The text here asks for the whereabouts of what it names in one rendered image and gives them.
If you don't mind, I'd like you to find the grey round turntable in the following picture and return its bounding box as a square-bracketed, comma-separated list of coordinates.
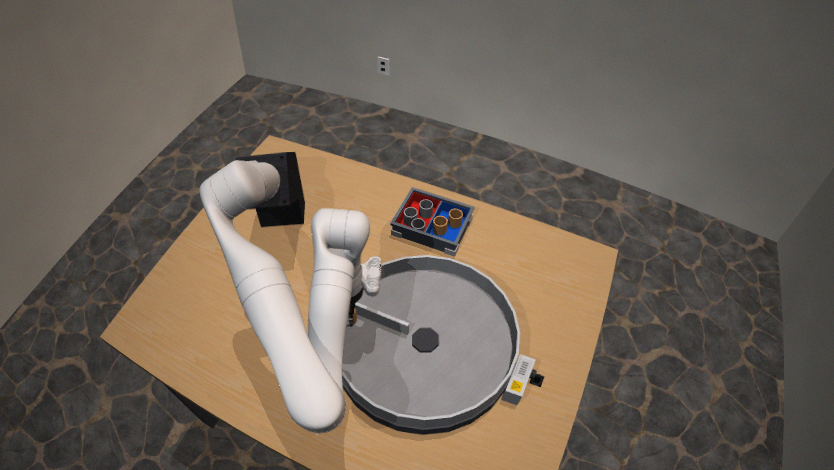
[342, 255, 544, 435]

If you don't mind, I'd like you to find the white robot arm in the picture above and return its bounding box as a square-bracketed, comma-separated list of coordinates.
[200, 160, 382, 433]

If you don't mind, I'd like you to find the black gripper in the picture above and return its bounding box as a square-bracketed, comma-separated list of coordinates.
[347, 287, 363, 327]

